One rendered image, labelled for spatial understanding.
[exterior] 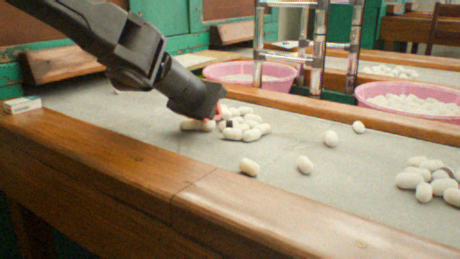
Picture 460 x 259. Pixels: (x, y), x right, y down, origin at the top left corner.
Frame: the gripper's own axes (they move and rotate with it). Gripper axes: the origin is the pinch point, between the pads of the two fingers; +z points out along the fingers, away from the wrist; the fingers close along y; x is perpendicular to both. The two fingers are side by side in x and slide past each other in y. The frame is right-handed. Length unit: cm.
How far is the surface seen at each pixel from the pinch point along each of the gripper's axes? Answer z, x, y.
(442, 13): 190, -159, -8
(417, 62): 64, -51, -22
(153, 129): -6.6, 7.4, 8.0
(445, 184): -4.1, 2.6, -40.3
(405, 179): -4.9, 3.5, -35.7
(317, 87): 13.9, -14.9, -11.8
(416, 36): 221, -157, 10
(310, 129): 7.0, -3.5, -16.1
